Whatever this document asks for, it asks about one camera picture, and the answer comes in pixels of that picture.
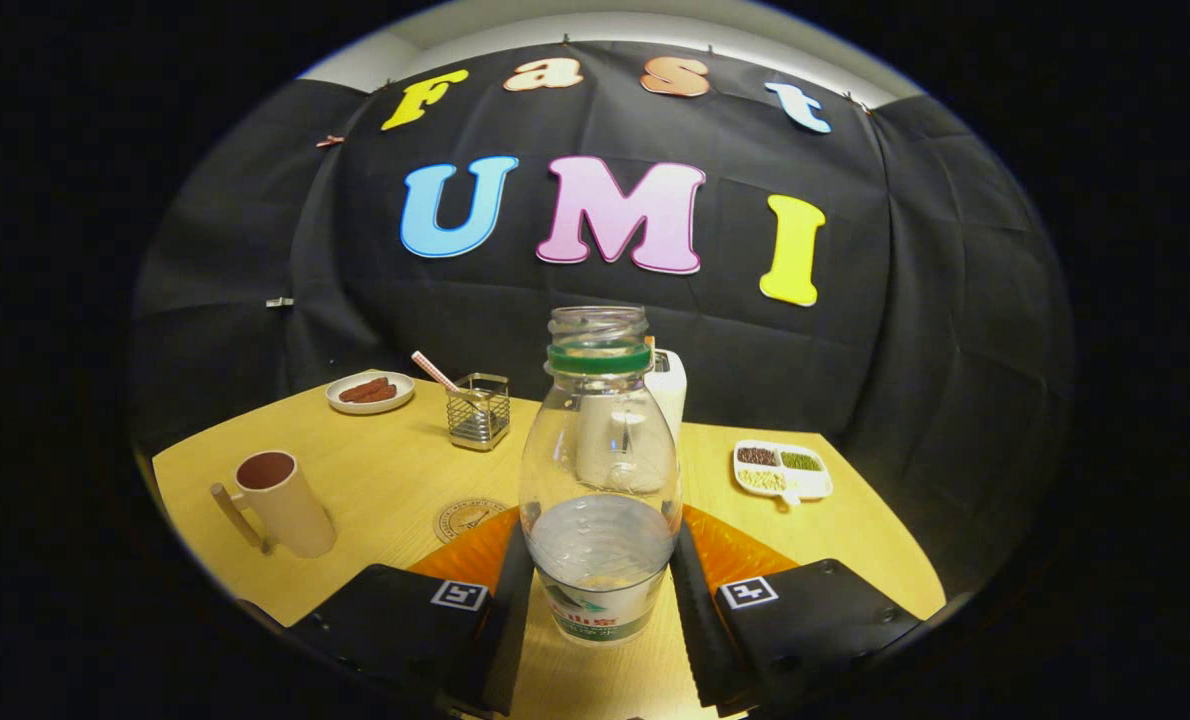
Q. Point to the wooden table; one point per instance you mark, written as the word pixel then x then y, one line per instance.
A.
pixel 385 470

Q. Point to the round white plate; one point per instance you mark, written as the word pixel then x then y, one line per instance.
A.
pixel 370 409

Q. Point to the black backdrop cloth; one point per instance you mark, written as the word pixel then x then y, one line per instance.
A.
pixel 855 380

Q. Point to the brown sausage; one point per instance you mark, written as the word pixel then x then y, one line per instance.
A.
pixel 380 394
pixel 363 388

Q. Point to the clear plastic bottle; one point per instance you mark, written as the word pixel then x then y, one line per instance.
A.
pixel 600 440

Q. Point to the white divided bean dish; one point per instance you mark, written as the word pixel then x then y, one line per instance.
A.
pixel 815 485

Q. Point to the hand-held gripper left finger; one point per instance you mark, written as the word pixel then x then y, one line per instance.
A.
pixel 515 620

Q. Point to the striped paper straw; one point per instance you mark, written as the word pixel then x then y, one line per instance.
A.
pixel 435 372

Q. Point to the white toaster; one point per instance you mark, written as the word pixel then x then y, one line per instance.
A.
pixel 670 395

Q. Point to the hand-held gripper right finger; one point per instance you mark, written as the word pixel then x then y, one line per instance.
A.
pixel 690 620

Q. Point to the round cork coaster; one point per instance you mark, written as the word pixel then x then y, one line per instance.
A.
pixel 460 520

